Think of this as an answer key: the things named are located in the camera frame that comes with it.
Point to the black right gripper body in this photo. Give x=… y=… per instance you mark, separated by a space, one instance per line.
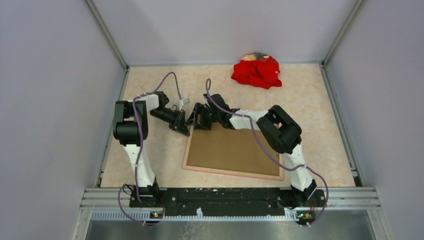
x=215 y=117

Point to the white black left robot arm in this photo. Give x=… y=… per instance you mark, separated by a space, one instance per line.
x=131 y=128

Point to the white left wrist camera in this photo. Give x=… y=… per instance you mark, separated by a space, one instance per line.
x=182 y=102

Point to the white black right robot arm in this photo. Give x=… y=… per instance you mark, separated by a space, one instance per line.
x=279 y=129

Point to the pink photo frame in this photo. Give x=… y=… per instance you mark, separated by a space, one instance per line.
x=185 y=155

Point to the aluminium front rail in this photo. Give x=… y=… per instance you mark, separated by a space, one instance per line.
x=113 y=204

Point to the brown backing board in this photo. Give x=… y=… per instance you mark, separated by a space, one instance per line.
x=232 y=152

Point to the red crumpled cloth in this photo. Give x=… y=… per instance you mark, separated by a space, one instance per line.
x=258 y=70

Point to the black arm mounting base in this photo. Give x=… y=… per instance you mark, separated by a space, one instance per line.
x=225 y=202

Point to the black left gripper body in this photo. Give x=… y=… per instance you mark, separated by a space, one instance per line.
x=165 y=114

